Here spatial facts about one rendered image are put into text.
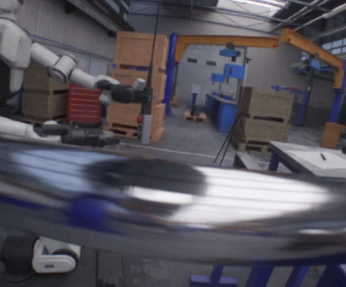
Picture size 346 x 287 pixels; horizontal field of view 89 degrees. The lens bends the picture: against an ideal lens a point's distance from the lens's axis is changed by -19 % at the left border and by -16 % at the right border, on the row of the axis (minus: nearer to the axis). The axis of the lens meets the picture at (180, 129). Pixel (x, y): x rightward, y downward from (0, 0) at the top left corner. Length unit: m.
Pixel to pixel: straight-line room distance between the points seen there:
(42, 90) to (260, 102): 4.52
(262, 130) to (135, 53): 3.07
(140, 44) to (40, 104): 2.39
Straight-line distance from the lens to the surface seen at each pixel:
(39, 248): 1.24
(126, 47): 4.38
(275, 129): 4.78
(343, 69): 8.44
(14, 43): 0.88
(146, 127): 0.90
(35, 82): 4.89
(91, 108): 4.71
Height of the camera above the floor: 1.17
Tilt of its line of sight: 12 degrees down
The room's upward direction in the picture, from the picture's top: 8 degrees clockwise
